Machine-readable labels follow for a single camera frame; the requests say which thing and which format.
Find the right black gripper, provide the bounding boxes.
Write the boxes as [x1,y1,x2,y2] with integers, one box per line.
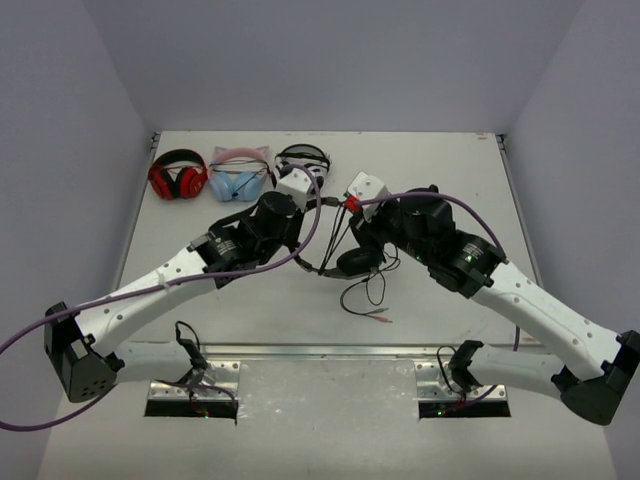
[355,194,433,266]

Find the black headset with cable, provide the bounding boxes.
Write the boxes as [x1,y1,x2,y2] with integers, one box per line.
[294,197,401,324]

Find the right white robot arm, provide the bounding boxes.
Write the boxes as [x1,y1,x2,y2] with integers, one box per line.
[348,185,639,426]

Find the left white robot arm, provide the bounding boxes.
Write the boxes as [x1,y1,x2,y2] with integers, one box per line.
[44,192,318,403]

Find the blue pink cat-ear headphones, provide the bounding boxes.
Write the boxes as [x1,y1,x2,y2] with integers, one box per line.
[207,146,271,202]

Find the red black headphones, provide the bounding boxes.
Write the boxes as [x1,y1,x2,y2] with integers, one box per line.
[147,149,208,200]

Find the white black striped headphones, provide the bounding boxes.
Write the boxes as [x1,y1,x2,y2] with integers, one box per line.
[274,143,331,189]

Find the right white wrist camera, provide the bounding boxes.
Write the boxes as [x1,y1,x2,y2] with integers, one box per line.
[345,171,390,222]

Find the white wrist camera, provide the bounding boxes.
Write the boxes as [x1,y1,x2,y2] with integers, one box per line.
[345,171,390,222]
[275,165,317,212]

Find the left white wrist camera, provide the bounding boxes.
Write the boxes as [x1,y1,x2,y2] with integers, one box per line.
[275,165,317,212]

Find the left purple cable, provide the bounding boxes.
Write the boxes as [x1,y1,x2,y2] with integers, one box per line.
[0,164,322,432]

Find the purple cable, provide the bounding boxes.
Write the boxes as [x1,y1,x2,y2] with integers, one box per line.
[0,164,322,432]
[357,193,524,354]

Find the metal table edge rail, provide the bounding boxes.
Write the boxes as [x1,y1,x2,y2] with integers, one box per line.
[202,343,453,358]

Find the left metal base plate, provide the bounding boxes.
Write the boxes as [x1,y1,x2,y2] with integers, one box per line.
[147,358,241,402]

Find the metal base plate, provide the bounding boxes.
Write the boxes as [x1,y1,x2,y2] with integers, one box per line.
[147,358,241,402]
[414,357,507,403]

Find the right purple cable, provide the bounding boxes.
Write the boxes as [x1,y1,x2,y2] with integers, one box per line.
[357,193,524,354]

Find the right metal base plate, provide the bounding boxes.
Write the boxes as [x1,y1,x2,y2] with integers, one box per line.
[414,357,507,403]

